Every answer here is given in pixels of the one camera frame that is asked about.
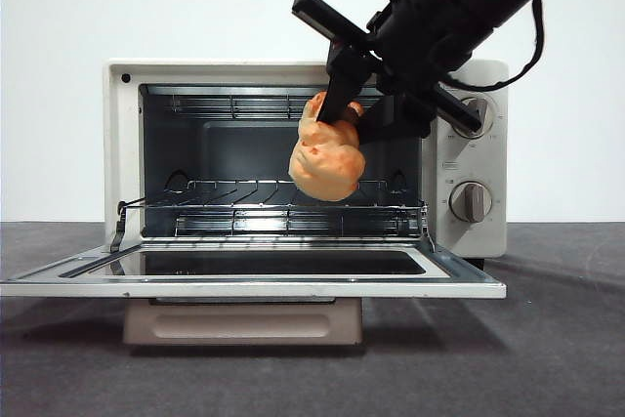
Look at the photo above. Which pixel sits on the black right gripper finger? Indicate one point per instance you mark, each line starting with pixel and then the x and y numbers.
pixel 344 80
pixel 405 121

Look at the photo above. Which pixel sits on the cream temperature knob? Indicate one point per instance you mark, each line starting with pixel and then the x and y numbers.
pixel 481 109

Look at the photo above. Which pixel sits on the orange-brown bread loaf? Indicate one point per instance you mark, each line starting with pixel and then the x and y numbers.
pixel 327 163

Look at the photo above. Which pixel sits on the cream timer knob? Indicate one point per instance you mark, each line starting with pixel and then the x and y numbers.
pixel 470 201

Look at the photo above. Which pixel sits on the cream Toshiba toaster oven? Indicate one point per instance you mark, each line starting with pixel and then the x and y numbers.
pixel 493 168

